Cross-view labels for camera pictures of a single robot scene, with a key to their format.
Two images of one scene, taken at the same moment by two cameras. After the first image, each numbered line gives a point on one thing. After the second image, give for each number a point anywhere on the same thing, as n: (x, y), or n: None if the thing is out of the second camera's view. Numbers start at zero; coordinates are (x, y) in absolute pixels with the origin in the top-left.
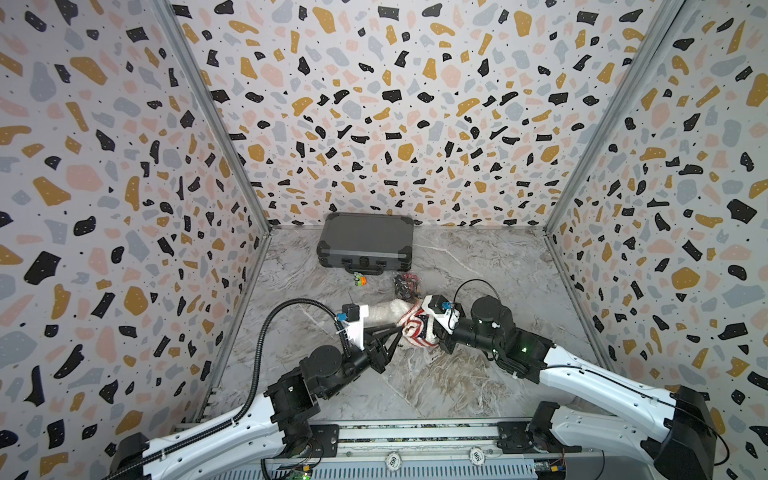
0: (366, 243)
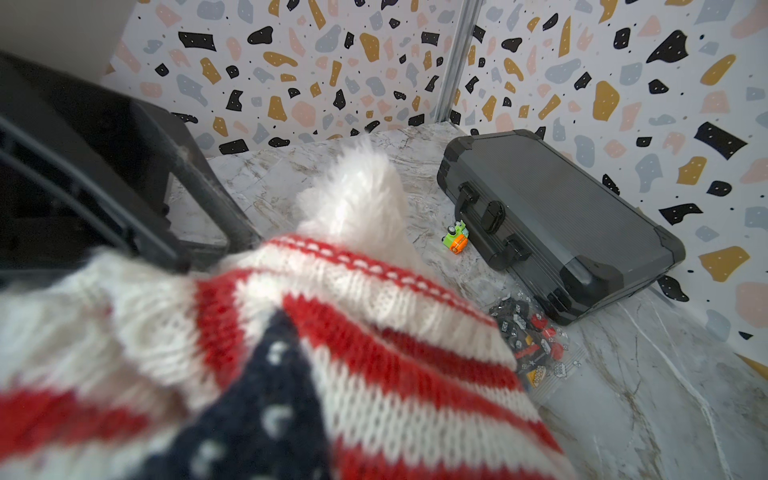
0: (566, 239)
